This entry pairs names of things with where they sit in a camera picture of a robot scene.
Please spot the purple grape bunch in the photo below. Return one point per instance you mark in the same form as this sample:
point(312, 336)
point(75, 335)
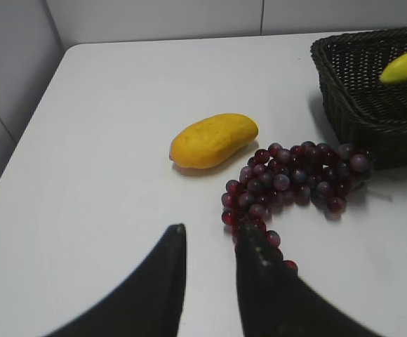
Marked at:
point(306, 173)

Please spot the dark woven basket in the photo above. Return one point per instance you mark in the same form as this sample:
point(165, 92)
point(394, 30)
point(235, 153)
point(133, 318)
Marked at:
point(361, 110)

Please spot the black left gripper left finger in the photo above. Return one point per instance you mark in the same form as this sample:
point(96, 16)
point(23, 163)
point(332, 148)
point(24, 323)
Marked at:
point(148, 302)

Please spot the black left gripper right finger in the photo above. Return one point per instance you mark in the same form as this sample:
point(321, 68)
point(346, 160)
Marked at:
point(274, 301)

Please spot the yellow mango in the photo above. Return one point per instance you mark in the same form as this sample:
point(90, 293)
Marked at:
point(211, 141)

